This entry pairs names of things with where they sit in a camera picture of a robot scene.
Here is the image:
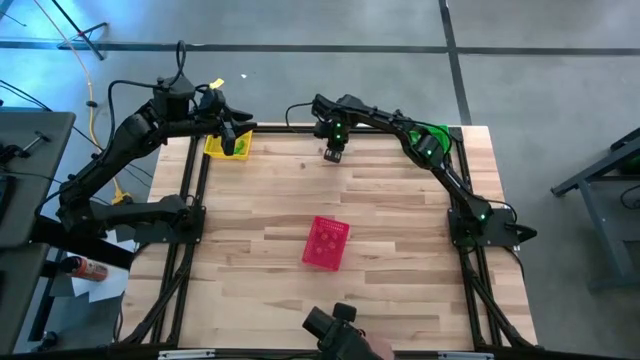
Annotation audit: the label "green plastic basket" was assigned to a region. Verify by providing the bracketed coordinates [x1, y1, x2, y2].
[407, 123, 453, 159]

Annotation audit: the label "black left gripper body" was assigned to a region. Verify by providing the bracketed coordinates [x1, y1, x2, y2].
[199, 88, 237, 156]

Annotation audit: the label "black tripod stand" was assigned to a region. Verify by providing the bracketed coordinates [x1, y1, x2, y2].
[49, 0, 109, 61]

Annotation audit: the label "yellow plastic basket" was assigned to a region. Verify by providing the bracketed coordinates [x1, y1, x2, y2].
[203, 130, 254, 161]

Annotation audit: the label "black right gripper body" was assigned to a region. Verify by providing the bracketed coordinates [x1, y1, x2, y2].
[314, 114, 351, 164]

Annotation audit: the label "black diagonal beam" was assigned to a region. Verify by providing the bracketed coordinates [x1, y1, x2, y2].
[29, 214, 136, 271]

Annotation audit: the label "black clamp tool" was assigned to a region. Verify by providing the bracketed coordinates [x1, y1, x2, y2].
[0, 130, 51, 164]

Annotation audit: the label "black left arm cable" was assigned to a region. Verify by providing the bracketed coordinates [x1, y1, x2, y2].
[107, 39, 189, 146]

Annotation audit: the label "person's hand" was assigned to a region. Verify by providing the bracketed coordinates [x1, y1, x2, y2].
[367, 337, 396, 360]

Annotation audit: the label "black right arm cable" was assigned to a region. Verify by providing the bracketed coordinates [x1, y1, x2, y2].
[285, 102, 316, 134]

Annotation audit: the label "yellow cable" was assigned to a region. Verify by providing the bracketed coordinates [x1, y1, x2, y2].
[29, 0, 132, 206]

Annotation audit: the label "dark grey cart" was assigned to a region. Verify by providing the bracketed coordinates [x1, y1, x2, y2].
[549, 127, 640, 294]

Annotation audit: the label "red plastic basket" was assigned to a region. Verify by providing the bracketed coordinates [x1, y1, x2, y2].
[300, 215, 351, 273]

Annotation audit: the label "orange bottle black cap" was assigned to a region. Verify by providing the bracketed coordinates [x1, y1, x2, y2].
[59, 255, 109, 282]

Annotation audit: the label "grey side table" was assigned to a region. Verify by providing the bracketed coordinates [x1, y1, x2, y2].
[0, 107, 76, 351]

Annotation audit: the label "silver metal bracket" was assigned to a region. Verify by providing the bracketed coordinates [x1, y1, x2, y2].
[438, 351, 494, 360]
[158, 349, 216, 360]

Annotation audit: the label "white paper sheets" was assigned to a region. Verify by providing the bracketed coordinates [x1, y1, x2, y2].
[69, 227, 139, 304]

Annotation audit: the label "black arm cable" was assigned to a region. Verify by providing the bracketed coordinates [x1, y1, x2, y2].
[107, 39, 189, 146]
[285, 102, 316, 134]

